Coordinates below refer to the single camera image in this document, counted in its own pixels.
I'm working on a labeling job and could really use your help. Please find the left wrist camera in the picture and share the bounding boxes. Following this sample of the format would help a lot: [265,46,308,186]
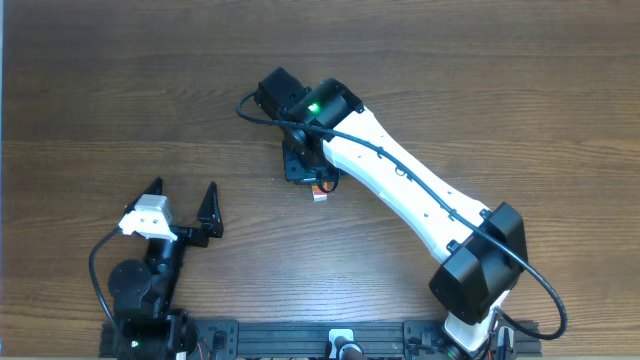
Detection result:
[117,193,179,242]

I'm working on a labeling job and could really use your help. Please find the mounting rail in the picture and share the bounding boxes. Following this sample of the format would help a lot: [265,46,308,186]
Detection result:
[99,318,544,360]

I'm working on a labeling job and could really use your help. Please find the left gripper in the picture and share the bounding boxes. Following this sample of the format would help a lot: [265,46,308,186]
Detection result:
[123,176,225,249]

